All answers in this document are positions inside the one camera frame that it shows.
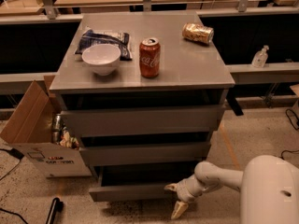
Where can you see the gold can lying down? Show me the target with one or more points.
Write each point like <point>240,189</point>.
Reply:
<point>198,33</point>

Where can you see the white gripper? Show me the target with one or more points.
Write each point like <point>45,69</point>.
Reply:
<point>182,191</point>

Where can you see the black stand bottom left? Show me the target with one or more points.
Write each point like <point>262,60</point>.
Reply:
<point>56,206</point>

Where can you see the clear sanitizer pump bottle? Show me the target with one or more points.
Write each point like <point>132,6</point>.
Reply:
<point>260,57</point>

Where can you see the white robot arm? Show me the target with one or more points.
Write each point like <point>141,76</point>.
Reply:
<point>268,187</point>

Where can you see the red coca-cola can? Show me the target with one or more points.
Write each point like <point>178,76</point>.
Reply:
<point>149,57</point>

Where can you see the grey middle drawer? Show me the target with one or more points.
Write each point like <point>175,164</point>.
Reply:
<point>140,154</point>

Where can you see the open cardboard box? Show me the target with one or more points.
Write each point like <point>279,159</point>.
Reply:
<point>29,131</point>

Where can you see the silver can in box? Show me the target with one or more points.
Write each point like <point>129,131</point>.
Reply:
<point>56,128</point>

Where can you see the grey top drawer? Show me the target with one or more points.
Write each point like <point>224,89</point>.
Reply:
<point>136,121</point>

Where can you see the grey drawer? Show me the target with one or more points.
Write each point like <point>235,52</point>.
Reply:
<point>136,121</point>
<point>139,181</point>
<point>140,154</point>

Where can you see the grey bottom drawer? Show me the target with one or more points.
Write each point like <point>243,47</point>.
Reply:
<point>139,181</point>

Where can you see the white bowl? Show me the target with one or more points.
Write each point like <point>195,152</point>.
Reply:
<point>103,59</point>

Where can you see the grey drawer cabinet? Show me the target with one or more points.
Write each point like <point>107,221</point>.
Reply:
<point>189,75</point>

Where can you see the blue chip bag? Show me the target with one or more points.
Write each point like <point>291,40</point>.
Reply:
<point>119,39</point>

